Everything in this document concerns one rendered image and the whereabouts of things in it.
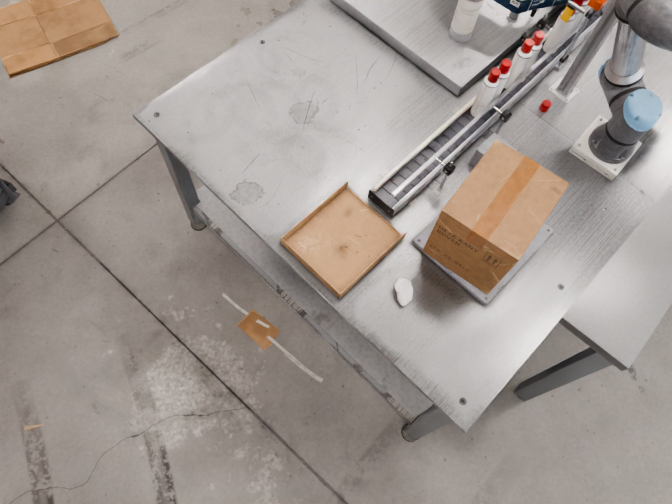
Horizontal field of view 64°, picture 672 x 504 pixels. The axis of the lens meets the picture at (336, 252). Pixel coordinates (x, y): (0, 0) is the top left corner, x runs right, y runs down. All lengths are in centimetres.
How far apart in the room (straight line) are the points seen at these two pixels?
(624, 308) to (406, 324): 69
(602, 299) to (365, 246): 76
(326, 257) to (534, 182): 65
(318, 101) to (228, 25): 157
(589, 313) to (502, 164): 55
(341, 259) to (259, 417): 96
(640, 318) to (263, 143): 134
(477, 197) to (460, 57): 78
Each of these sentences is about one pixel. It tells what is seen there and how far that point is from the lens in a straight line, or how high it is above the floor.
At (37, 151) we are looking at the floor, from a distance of 319.
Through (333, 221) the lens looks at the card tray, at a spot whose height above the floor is 83.
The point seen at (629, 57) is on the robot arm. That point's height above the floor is 121.
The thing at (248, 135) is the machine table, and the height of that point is 83.
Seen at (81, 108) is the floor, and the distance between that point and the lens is 327.
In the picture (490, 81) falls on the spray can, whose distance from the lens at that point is 188.
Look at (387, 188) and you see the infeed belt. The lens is 177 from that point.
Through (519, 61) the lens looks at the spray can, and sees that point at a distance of 203.
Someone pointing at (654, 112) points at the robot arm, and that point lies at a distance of 198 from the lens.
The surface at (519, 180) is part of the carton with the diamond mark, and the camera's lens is 160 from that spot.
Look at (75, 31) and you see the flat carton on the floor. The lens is 365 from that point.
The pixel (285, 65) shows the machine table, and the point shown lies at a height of 83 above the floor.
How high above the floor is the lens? 239
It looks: 66 degrees down
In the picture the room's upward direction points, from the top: 7 degrees clockwise
